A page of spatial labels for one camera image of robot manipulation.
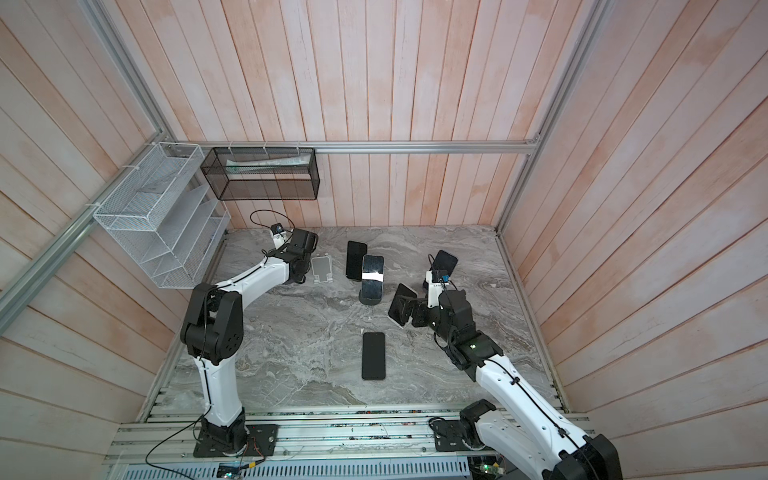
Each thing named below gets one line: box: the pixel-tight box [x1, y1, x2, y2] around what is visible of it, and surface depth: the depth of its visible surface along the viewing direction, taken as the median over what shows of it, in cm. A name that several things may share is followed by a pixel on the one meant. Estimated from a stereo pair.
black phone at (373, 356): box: [362, 332, 386, 380], surface depth 90 cm
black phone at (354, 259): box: [346, 240, 368, 281], surface depth 100 cm
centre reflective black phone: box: [359, 255, 385, 305], surface depth 97 cm
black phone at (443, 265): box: [432, 250, 458, 283], surface depth 97 cm
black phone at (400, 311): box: [387, 282, 418, 329], surface depth 87 cm
